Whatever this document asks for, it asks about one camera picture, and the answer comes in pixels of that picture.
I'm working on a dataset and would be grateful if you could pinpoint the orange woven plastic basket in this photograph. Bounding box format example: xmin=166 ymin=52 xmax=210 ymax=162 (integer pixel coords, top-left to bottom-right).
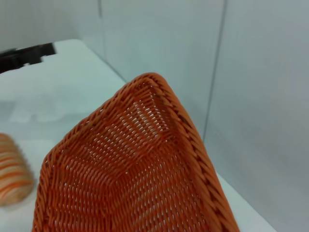
xmin=28 ymin=72 xmax=240 ymax=232

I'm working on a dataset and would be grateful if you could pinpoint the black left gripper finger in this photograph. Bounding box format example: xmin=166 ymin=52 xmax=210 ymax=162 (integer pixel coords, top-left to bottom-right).
xmin=0 ymin=43 xmax=57 ymax=73

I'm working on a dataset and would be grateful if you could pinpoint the orange and cream striped bread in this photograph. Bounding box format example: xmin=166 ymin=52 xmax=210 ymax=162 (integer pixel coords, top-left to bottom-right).
xmin=0 ymin=133 xmax=34 ymax=207

